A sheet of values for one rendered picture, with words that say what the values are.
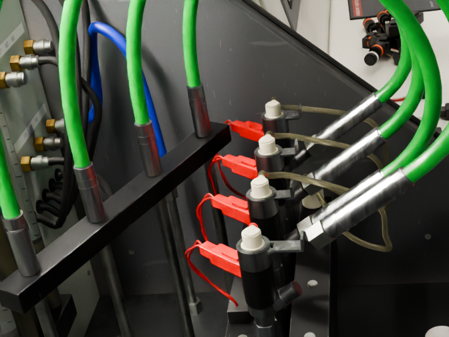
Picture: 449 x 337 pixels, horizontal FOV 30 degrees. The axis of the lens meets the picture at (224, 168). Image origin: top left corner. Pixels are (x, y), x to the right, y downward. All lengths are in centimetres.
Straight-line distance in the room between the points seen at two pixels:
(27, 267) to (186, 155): 23
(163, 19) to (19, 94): 18
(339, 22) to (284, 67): 59
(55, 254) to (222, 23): 33
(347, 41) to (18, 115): 68
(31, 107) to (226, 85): 22
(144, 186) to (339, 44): 67
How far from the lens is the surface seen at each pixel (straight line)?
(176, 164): 87
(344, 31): 149
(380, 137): 81
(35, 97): 99
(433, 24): 149
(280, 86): 96
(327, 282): 87
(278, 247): 69
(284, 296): 72
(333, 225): 67
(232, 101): 98
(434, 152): 64
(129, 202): 82
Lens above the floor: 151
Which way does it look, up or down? 29 degrees down
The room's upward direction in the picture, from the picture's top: 10 degrees counter-clockwise
